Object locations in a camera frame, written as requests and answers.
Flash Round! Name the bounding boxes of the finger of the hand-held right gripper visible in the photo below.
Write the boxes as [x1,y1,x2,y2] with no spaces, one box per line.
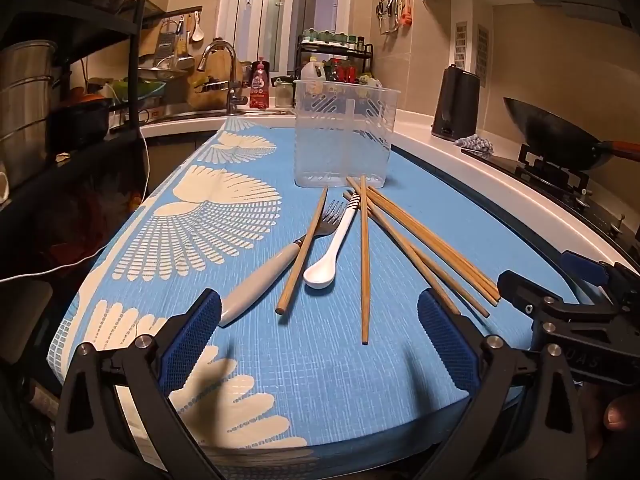
[559,250,640,307]
[496,269,622,323]

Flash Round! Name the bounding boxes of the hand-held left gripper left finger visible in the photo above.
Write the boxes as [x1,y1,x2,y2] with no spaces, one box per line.
[52,287,223,480]

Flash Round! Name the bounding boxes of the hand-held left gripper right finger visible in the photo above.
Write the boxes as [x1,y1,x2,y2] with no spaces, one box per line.
[416,288,591,480]

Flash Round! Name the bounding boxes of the wooden chopstick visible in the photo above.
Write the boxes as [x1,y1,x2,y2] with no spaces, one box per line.
[367,186,501,297]
[276,186,329,316]
[346,177,491,318]
[342,191,462,316]
[359,176,371,346]
[367,190,500,306]

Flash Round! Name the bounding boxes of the grey handled metal fork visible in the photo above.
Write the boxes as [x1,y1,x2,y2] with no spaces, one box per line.
[218,200,348,328]

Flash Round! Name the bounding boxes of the white ceramic spoon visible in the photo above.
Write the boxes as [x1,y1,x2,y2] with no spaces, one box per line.
[303,192,361,290]

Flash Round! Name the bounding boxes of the clear plastic utensil container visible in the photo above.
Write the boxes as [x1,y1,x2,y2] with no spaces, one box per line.
[292,79,402,188]

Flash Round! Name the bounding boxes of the person's right hand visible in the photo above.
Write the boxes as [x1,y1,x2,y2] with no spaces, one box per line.
[580,385,640,461]

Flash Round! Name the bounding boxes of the black gas stove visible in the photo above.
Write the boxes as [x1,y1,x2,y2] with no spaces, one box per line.
[467,142,640,271]

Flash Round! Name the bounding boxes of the blue patterned mat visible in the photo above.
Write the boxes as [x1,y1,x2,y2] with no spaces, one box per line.
[46,115,588,466]

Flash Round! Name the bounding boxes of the black wok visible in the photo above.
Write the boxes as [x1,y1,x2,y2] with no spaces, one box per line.
[502,96,640,172]

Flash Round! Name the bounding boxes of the checked dish cloth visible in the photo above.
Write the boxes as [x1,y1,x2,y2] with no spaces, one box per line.
[454,135,496,157]

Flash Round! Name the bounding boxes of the black electric kettle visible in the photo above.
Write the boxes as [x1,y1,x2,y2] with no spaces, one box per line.
[431,64,482,141]

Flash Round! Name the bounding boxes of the kitchen sink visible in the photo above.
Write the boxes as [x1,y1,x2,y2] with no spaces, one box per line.
[150,107,296,123]

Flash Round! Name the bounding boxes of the black cooking pot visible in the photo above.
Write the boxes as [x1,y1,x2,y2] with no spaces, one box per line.
[47,97,113,153]

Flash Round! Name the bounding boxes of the green bowl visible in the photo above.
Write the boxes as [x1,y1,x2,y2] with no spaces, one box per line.
[112,77,168,101]

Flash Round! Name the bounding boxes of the metal kitchen faucet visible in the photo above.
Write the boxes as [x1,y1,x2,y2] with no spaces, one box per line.
[196,40,248,116]

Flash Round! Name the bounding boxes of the red refill pouch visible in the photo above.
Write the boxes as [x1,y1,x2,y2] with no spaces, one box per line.
[249,57,271,110]

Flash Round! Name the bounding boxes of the wooden cutting board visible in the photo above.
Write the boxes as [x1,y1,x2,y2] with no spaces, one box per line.
[187,50,238,110]

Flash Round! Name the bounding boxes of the metal strainer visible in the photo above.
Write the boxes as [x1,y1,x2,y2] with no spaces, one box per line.
[137,55,193,81]

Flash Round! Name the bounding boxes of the black shelf rack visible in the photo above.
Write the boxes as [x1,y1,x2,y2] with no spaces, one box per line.
[0,0,151,201]

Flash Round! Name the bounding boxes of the large steel pot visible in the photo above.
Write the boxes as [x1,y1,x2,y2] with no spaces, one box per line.
[0,40,57,191]

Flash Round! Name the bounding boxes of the black spice rack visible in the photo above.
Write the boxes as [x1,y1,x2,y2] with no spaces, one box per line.
[295,40,375,86]

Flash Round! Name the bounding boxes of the white plastic jug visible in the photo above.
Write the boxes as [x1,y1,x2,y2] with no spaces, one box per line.
[300,57,326,81]

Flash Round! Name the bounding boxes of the metal grater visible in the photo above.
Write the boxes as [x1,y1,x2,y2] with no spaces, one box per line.
[152,20,183,61]

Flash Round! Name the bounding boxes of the hanging kitchen tools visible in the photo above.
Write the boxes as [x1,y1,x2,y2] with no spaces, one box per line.
[375,0,413,36]

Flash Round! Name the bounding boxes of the row of spice jars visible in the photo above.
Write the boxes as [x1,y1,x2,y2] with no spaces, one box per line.
[301,28,366,45]

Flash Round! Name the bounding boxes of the window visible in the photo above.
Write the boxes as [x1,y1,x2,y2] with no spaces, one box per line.
[220,0,351,76]

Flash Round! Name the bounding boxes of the white cable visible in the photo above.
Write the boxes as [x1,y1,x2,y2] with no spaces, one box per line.
[0,132,151,283]

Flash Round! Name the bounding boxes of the wall vent grille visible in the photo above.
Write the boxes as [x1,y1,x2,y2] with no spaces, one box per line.
[454,21,468,71]
[476,25,490,78]

